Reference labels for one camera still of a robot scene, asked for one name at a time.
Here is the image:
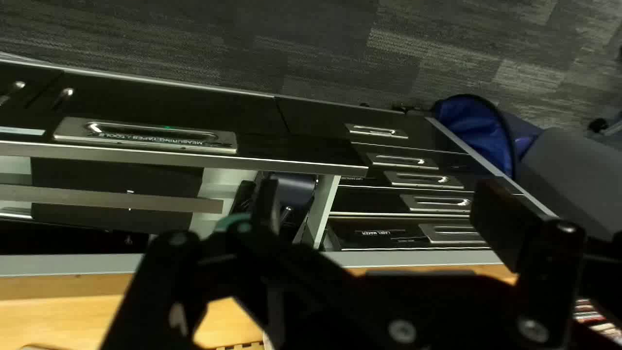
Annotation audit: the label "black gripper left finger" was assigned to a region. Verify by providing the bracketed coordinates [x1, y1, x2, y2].
[99, 177, 307, 350]

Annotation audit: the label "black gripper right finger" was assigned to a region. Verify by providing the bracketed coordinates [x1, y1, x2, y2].
[469, 177, 589, 350]

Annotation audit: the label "grey padded chair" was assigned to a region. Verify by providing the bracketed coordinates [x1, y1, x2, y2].
[515, 124, 622, 243]

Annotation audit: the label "blue fabric bag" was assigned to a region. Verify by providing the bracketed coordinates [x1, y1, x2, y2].
[430, 93, 545, 180]

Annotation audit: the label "black multi-drawer unit silver handles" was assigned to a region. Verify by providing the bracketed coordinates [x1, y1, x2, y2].
[274, 95, 560, 252]

